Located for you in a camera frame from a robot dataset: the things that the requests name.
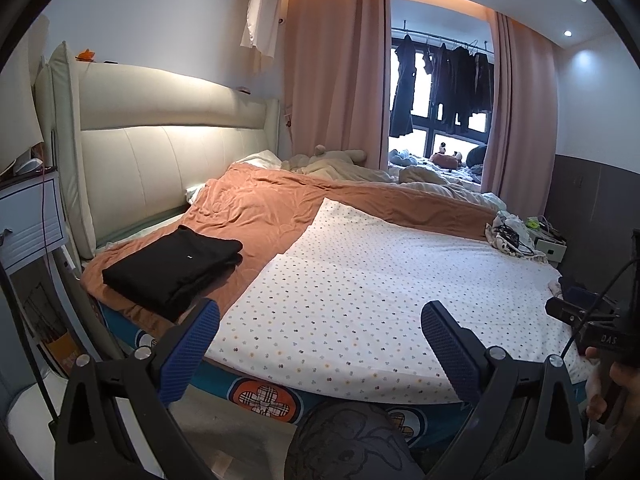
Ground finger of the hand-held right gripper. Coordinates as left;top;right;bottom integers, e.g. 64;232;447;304
562;286;613;311
546;296;588;326

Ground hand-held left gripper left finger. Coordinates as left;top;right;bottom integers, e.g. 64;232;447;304
52;298;221;480

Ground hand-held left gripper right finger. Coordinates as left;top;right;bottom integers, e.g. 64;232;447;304
421;301;586;480

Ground black shirt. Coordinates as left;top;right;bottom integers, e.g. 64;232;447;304
101;224;244;323

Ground row of hanging dark clothes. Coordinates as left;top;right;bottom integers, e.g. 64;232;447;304
390;35;496;138

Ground person's right hand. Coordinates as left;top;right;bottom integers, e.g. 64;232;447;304
586;347;640;441

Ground white bedside table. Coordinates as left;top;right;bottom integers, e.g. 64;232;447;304
527;215;568;266

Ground white floral blanket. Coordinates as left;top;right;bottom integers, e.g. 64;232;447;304
202;197;563;406

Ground white patterned cloth bag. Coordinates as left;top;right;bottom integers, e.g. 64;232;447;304
485;210;543;261

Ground person's leg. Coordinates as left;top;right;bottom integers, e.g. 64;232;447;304
284;401;426;480

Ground orange blanket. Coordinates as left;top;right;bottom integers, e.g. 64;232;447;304
80;162;506;338

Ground white crumpled duvet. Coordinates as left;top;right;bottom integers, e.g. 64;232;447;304
397;162;508;211

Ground cream padded headboard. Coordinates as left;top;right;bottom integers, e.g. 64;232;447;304
34;41;281;261

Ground pink curtain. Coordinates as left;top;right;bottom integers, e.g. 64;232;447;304
482;10;558;206
282;0;392;171

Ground red-brown plush toy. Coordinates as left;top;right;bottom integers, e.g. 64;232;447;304
430;142;463;168

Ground white nightstand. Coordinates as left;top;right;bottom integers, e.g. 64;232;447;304
0;167;68;273

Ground dark framed window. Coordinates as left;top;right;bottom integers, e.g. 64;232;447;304
389;25;496;163

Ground beige plush toy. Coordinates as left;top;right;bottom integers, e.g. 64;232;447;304
282;144;368;173

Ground white hanging cloth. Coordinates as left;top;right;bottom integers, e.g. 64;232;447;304
240;0;278;58

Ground black cable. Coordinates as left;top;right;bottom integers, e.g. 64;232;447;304
560;260;640;361

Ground clothes rail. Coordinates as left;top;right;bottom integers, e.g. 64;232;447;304
392;25;496;53

